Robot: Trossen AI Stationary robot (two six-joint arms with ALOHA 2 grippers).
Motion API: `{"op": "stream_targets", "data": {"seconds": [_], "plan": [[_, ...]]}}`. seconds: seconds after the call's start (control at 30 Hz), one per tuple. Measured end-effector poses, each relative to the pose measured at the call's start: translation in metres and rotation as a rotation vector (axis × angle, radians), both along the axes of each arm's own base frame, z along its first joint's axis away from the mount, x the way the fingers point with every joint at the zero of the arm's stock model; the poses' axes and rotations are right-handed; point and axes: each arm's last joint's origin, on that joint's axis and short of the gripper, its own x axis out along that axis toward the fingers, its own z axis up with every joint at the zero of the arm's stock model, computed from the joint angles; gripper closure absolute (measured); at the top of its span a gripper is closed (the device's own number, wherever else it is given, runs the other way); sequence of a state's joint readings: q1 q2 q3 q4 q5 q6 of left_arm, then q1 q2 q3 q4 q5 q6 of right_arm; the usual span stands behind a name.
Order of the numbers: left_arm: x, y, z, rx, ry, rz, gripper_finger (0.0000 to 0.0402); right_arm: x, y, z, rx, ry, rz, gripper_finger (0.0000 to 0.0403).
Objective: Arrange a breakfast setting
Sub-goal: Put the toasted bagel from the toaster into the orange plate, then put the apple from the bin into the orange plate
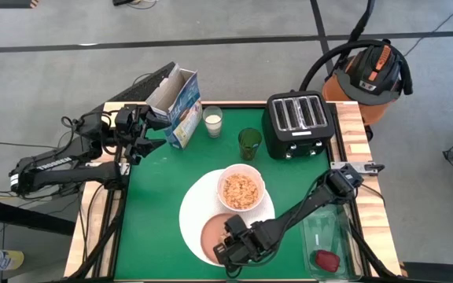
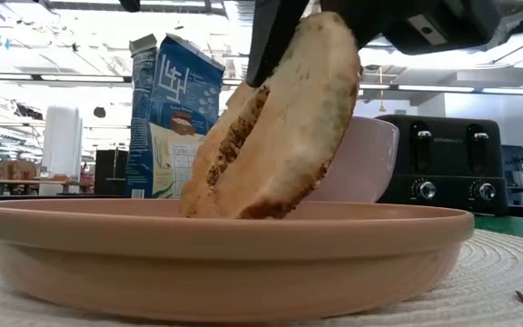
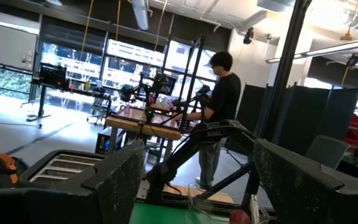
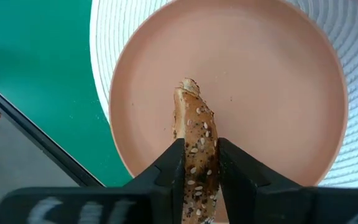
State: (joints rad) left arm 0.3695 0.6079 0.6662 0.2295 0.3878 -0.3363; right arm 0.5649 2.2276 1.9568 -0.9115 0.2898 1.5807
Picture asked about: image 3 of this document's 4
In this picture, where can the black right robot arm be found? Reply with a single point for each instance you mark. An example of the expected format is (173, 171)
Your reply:
(194, 143)

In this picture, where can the black vertical frame post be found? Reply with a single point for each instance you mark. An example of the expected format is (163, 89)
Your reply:
(286, 62)

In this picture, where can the wooden robot station table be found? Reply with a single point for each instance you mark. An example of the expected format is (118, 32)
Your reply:
(141, 126)

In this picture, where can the grey chair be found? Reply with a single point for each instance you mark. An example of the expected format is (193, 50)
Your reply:
(326, 151)

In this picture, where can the long ceiling light strip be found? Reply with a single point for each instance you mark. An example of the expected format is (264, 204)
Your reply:
(328, 49)

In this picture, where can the black four-slot toaster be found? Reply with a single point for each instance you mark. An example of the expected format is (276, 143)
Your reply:
(57, 166)

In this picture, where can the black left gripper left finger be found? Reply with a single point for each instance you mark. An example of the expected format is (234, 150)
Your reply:
(73, 202)

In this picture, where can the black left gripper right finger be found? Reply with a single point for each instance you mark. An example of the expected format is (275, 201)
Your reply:
(315, 199)

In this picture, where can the person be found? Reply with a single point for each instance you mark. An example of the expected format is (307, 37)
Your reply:
(224, 96)

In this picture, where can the black partition panels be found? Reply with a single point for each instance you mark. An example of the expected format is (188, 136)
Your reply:
(309, 115)

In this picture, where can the dark red food piece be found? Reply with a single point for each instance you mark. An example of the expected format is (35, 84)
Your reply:
(239, 217)

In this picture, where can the black monitor on stand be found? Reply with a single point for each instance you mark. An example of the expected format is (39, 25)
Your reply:
(52, 76)

